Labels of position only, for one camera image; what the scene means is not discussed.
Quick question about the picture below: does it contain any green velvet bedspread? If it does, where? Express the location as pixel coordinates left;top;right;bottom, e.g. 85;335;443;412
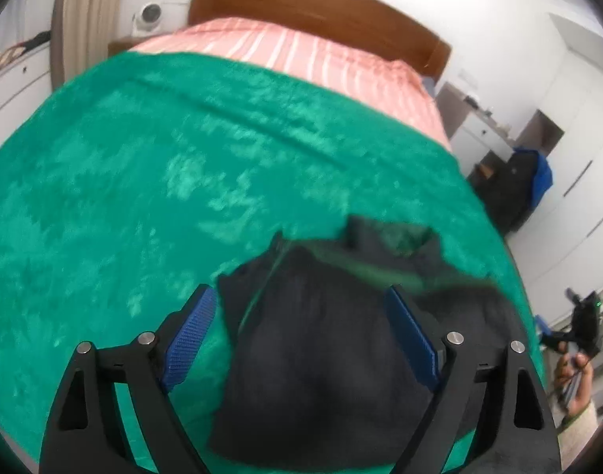
0;53;533;457

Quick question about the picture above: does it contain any blue garment on chair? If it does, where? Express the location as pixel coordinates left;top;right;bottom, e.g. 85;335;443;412
515;147;553;210

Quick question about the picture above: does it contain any black puffer jacket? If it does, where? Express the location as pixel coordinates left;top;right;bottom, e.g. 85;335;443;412
208;216;526;472

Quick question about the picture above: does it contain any white wardrobe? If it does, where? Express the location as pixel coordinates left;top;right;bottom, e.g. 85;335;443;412
508;14;603;323

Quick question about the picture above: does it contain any person right hand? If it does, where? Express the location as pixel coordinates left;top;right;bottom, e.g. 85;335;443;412
554;352;594;418

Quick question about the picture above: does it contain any braided rope item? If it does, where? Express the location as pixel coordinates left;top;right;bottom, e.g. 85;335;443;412
0;44;27;71

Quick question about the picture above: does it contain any brown wooden headboard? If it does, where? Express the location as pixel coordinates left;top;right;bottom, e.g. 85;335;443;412
188;0;452;80

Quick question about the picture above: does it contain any cream sweater right forearm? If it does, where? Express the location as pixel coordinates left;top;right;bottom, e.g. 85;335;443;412
557;401;598;470

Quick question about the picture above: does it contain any black coat on chair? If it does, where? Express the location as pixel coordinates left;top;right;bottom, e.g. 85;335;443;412
468;149;542;237

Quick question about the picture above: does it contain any white bedside cabinet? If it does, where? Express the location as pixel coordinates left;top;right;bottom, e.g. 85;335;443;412
435;83;513;178

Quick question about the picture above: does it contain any beige curtain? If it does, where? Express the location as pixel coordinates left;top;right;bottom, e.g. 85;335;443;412
50;0;120;90

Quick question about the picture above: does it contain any pink striped bed sheet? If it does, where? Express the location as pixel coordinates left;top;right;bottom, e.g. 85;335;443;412
133;17;451;150

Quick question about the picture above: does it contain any white low drawer cabinet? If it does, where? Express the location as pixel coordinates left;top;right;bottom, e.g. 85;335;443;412
0;42;52;148

